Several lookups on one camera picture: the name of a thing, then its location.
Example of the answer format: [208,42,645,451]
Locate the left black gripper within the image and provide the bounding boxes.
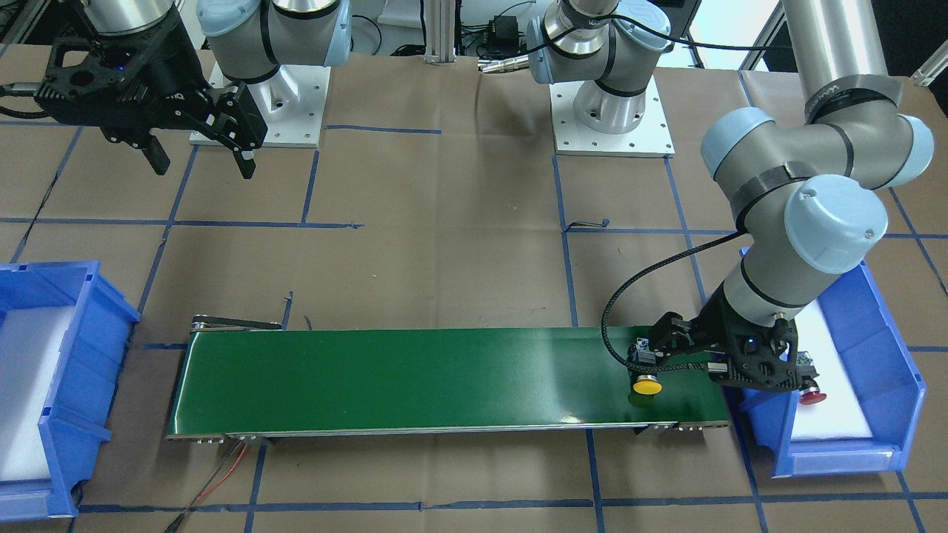
[627,290,798,374]

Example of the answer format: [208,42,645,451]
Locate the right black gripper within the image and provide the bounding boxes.
[101,15,267,180]

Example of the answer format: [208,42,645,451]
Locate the red mushroom push button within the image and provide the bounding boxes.
[795,350,827,406]

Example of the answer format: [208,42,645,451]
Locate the yellow push button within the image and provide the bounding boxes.
[627,337,661,397]

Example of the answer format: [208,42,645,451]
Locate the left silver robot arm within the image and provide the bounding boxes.
[601,1,934,405]

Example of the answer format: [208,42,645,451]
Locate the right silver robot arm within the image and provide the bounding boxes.
[69,1,352,179]

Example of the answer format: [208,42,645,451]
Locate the white foam in bin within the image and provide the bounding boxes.
[791,300,872,442]
[1,306,75,482]

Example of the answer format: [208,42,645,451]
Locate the blue plastic bin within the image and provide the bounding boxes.
[1,261,140,523]
[737,264,927,478]

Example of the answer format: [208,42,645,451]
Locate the green conveyor belt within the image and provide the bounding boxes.
[166,326,730,441]

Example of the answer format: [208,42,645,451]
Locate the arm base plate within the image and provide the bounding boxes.
[250,65,332,149]
[549,78,676,158]

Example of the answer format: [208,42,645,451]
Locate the braided black robot cable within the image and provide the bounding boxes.
[600,231,753,372]

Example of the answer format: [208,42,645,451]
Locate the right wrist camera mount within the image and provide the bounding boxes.
[33,40,150,128]

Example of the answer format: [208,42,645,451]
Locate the aluminium frame post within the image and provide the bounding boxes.
[420,0,460,64]

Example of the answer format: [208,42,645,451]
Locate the red black conveyor wires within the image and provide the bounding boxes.
[164,438,256,533]

